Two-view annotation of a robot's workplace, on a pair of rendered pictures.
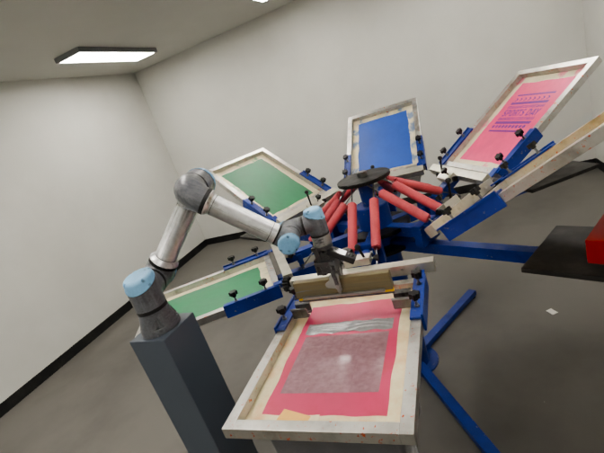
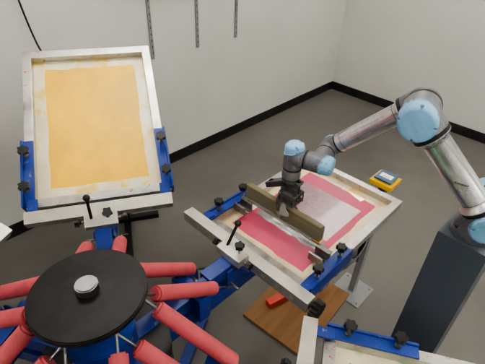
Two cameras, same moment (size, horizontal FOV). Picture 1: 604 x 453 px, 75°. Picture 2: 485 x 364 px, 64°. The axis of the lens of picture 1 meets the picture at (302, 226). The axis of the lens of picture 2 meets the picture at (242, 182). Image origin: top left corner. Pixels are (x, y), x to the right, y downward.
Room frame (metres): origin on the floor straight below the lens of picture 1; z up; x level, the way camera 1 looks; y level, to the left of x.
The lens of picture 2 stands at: (2.70, 0.17, 2.19)
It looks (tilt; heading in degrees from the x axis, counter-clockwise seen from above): 36 degrees down; 199
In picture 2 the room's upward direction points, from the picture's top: 2 degrees clockwise
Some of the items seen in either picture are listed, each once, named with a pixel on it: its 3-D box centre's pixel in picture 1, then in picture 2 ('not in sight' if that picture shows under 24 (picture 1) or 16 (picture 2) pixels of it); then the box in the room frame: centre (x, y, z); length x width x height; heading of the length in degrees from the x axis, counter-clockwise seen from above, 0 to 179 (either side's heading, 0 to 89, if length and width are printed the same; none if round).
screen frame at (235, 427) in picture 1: (340, 345); (307, 211); (1.24, 0.01, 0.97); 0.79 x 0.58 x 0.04; 156
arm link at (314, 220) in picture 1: (315, 221); (294, 156); (1.44, -0.05, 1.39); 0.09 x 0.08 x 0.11; 82
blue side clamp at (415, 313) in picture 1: (419, 300); (231, 206); (1.35, -0.34, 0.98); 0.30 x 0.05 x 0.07; 156
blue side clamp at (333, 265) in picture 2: (292, 313); (327, 270); (1.57, 0.16, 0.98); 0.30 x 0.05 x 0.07; 156
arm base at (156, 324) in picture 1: (156, 315); (477, 222); (1.40, 0.64, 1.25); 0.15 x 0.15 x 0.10
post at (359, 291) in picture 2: not in sight; (366, 240); (0.77, 0.35, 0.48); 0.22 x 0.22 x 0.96; 66
